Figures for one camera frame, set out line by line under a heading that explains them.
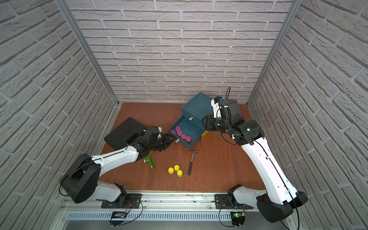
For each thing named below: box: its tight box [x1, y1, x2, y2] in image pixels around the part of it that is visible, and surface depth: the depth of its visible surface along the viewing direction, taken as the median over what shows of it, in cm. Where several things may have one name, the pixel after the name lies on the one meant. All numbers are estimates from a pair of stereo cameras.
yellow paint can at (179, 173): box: [176, 169, 184, 178], surface depth 83 cm
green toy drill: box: [143, 153, 154, 170], surface depth 87 cm
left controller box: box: [108, 211, 127, 228], surface depth 71 cm
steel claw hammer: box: [187, 149, 199, 176], surface depth 89 cm
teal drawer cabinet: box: [171, 92, 214, 150], surface depth 91 cm
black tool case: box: [103, 117, 147, 150], surface depth 97 cm
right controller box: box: [230, 211, 246, 229], surface depth 72 cm
